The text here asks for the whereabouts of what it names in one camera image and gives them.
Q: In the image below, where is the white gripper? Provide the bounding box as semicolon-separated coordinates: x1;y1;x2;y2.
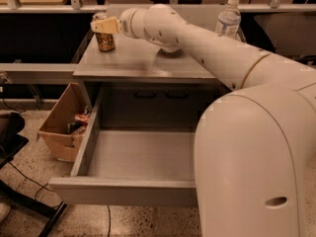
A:
91;8;147;40

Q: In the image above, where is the orange soda can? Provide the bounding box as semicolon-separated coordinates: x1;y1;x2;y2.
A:
92;12;116;52

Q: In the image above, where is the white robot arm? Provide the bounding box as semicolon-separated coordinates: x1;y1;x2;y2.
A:
91;4;316;237

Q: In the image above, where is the red can in box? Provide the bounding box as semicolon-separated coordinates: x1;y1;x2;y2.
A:
75;114;90;125

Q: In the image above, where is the open grey top drawer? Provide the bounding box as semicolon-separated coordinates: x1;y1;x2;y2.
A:
49;85;211;207

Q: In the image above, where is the white ceramic bowl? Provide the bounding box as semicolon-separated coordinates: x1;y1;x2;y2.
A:
159;43;180;53

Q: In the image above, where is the grey metal cabinet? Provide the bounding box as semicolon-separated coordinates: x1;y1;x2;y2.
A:
72;4;248;128

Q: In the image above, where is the brown cardboard box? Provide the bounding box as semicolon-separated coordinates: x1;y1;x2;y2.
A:
39;83;90;162

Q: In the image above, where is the clear plastic water bottle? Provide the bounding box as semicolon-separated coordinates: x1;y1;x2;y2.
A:
215;0;241;39

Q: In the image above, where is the black chair base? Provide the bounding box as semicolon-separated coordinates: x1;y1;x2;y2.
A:
0;111;69;237

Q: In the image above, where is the grey chair on right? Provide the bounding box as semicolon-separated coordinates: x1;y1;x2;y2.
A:
255;12;316;58

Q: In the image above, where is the black floor cable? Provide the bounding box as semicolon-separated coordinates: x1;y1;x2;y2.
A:
106;204;113;237

